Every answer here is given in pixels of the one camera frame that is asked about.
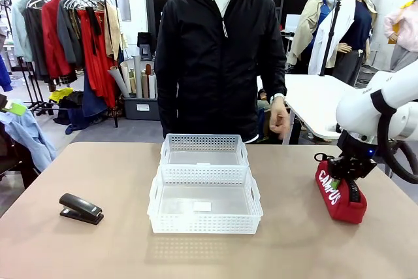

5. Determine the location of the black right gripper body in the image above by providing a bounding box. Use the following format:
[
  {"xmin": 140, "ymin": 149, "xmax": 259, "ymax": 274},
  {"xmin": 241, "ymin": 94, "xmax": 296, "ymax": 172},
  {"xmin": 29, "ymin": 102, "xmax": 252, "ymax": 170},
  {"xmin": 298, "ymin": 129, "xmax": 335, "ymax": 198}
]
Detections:
[{"xmin": 327, "ymin": 130, "xmax": 378, "ymax": 181}]

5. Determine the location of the red CAMPUS pencil pouch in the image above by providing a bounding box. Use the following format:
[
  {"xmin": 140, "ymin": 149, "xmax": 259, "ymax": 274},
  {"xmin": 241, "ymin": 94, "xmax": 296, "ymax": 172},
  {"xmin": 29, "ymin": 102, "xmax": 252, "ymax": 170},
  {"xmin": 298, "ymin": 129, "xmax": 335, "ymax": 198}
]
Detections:
[{"xmin": 314, "ymin": 152, "xmax": 368, "ymax": 225}]

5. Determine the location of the person's left forearm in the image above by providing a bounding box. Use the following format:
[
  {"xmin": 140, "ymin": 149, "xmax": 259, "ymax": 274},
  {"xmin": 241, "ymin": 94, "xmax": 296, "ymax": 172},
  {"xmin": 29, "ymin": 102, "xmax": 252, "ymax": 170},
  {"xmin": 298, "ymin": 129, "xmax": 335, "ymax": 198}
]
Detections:
[{"xmin": 256, "ymin": 43, "xmax": 288, "ymax": 97}]

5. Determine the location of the person's right forearm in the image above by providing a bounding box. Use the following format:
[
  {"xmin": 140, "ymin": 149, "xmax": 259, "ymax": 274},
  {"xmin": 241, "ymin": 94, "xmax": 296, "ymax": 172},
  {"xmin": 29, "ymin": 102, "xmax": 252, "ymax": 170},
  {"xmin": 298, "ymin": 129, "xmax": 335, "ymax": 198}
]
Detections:
[{"xmin": 154, "ymin": 46, "xmax": 180, "ymax": 140}]

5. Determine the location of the person's left hand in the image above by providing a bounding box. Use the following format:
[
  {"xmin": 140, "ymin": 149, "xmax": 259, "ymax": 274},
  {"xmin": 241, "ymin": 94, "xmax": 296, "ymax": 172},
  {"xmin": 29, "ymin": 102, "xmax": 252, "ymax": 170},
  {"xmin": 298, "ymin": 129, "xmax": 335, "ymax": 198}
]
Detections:
[{"xmin": 269, "ymin": 97, "xmax": 291, "ymax": 141}]

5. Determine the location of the light blue shirt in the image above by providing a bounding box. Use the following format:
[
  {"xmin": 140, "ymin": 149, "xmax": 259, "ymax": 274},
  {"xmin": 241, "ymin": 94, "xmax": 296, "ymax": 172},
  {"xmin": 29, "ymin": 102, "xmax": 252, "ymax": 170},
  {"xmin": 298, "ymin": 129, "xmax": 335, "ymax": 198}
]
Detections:
[{"xmin": 0, "ymin": 108, "xmax": 58, "ymax": 172}]

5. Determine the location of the yellow garment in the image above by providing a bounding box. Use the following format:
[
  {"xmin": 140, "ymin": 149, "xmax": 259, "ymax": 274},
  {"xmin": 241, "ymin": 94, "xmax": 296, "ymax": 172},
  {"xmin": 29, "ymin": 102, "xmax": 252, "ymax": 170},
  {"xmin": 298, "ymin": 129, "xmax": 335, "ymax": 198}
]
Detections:
[{"xmin": 48, "ymin": 87, "xmax": 75, "ymax": 104}]

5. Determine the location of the black chair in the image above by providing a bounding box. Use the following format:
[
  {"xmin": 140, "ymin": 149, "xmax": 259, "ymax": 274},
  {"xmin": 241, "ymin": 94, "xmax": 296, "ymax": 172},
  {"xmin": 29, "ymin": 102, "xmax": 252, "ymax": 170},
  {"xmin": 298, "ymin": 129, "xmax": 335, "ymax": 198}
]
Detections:
[{"xmin": 0, "ymin": 121, "xmax": 40, "ymax": 189}]

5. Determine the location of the dark grey hanging garment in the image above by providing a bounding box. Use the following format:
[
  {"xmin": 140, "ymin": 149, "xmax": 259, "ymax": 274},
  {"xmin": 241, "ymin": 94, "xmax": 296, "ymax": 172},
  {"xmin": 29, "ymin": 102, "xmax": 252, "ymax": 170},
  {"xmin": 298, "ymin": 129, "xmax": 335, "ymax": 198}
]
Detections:
[{"xmin": 22, "ymin": 6, "xmax": 50, "ymax": 81}]

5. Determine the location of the white table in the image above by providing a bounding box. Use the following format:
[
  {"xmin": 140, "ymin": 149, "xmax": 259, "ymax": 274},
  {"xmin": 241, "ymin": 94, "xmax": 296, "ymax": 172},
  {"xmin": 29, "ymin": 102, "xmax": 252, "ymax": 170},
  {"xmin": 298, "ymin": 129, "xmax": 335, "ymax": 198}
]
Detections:
[{"xmin": 256, "ymin": 73, "xmax": 362, "ymax": 140}]

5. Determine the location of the light blue hanging garment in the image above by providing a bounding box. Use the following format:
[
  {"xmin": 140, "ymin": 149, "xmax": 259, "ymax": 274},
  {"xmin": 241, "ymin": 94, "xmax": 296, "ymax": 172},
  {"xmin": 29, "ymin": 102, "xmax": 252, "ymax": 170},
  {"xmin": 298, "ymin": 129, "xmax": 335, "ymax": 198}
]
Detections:
[{"xmin": 11, "ymin": 0, "xmax": 34, "ymax": 63}]

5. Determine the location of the blue denim garment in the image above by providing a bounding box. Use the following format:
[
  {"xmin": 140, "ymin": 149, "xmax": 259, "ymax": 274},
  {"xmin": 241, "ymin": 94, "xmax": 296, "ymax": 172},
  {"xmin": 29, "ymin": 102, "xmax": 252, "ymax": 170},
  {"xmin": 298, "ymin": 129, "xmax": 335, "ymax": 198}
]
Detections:
[{"xmin": 65, "ymin": 72, "xmax": 109, "ymax": 135}]

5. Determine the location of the red hanging jacket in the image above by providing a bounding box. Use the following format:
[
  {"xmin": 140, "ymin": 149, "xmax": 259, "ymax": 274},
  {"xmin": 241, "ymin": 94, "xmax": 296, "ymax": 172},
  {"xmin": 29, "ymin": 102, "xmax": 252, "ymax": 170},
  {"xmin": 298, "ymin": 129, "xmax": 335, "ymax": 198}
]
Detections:
[{"xmin": 40, "ymin": 0, "xmax": 73, "ymax": 80}]

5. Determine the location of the grey hanging coat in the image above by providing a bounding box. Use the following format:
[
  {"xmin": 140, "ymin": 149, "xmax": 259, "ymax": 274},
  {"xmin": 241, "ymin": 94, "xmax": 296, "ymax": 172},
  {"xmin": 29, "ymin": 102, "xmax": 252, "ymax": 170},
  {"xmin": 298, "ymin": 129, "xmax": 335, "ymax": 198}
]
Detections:
[{"xmin": 57, "ymin": 0, "xmax": 85, "ymax": 70}]

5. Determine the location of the red hanging dress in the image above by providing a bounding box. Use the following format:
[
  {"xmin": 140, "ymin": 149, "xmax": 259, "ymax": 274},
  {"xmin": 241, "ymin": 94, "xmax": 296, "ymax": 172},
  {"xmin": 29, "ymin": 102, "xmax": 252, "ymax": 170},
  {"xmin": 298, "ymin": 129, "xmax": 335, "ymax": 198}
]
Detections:
[{"xmin": 77, "ymin": 8, "xmax": 118, "ymax": 108}]

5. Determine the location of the black hanging scarf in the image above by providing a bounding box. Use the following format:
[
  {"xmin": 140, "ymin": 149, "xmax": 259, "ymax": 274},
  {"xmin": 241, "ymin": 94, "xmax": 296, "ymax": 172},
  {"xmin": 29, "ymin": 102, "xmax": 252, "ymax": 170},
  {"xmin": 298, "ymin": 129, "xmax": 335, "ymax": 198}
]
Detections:
[{"xmin": 84, "ymin": 6, "xmax": 103, "ymax": 57}]

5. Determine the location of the black clothes rack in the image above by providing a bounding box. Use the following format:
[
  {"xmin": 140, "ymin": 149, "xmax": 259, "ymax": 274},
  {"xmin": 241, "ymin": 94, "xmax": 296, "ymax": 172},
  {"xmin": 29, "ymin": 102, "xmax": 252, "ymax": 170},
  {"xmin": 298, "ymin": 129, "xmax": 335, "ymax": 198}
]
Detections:
[{"xmin": 8, "ymin": 0, "xmax": 120, "ymax": 129}]

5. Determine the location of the black stapler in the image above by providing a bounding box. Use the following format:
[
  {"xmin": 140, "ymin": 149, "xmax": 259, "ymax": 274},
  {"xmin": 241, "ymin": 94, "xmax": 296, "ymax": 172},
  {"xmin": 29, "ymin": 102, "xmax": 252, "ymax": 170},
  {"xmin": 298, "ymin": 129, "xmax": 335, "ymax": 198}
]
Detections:
[{"xmin": 59, "ymin": 193, "xmax": 105, "ymax": 226}]

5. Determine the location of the black tripod pole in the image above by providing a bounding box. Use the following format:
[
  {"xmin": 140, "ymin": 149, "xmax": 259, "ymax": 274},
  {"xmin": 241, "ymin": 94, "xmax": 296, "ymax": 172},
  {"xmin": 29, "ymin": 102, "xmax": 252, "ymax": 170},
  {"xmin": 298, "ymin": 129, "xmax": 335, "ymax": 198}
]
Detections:
[{"xmin": 319, "ymin": 0, "xmax": 342, "ymax": 78}]

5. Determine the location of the beige hanging garment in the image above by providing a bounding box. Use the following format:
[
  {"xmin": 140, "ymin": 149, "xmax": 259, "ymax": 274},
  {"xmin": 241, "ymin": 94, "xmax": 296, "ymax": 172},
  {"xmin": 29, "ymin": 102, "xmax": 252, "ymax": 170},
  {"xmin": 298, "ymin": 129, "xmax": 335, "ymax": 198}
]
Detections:
[{"xmin": 103, "ymin": 3, "xmax": 123, "ymax": 61}]

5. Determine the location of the tall grey cardboard tube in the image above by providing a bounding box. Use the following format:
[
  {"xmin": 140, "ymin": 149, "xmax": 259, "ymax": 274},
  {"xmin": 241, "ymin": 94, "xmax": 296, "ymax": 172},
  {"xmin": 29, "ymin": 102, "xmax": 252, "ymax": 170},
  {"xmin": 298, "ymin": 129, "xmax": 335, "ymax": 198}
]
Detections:
[{"xmin": 133, "ymin": 54, "xmax": 144, "ymax": 99}]

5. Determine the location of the mannequin in navy top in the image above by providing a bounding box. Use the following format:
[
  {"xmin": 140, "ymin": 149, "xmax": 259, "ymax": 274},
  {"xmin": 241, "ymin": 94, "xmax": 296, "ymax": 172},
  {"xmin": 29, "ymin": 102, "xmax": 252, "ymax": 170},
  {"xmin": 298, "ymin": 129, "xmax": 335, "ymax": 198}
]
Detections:
[{"xmin": 332, "ymin": 0, "xmax": 374, "ymax": 88}]

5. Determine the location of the mannequin in pink top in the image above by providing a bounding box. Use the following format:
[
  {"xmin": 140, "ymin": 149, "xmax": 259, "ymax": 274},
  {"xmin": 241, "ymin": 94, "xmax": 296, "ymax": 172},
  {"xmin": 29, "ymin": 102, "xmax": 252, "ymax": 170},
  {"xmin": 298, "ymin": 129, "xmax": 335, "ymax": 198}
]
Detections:
[{"xmin": 383, "ymin": 0, "xmax": 418, "ymax": 73}]

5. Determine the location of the mannequin in beige coat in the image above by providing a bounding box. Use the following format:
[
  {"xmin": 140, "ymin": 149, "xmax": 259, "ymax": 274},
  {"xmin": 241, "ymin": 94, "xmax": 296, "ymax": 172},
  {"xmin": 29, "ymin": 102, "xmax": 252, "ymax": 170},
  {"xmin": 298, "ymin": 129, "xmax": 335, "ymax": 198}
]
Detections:
[{"xmin": 286, "ymin": 0, "xmax": 344, "ymax": 76}]

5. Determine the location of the small white perforated plastic basket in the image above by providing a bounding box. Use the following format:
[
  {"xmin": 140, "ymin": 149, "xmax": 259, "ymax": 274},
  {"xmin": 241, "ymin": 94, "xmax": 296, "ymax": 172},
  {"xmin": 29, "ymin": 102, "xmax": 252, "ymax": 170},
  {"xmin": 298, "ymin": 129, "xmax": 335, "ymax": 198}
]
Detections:
[{"xmin": 159, "ymin": 133, "xmax": 251, "ymax": 168}]

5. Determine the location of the large white perforated plastic basket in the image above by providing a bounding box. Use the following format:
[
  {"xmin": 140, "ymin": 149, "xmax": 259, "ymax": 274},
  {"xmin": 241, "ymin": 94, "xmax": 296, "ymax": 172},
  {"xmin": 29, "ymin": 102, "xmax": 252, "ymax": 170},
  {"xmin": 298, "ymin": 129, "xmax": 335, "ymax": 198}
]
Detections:
[{"xmin": 146, "ymin": 165, "xmax": 265, "ymax": 235}]

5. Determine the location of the white coat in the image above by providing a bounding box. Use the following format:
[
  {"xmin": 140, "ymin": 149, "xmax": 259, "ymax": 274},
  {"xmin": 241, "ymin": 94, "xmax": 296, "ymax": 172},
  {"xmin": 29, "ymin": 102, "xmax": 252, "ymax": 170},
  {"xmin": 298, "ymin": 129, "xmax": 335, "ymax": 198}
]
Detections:
[{"xmin": 308, "ymin": 0, "xmax": 357, "ymax": 76}]

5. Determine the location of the person torso in black jacket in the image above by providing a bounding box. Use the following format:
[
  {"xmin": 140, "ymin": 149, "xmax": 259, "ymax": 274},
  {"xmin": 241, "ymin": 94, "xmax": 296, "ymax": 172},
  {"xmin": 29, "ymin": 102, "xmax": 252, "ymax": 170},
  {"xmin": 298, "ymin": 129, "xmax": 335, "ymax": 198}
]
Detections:
[{"xmin": 154, "ymin": 0, "xmax": 288, "ymax": 144}]

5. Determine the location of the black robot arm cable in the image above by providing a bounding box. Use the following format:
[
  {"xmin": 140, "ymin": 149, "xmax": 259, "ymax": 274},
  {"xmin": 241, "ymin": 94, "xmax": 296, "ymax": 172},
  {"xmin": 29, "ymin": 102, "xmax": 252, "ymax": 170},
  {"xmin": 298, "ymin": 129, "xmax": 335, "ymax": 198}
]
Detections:
[{"xmin": 370, "ymin": 90, "xmax": 418, "ymax": 185}]

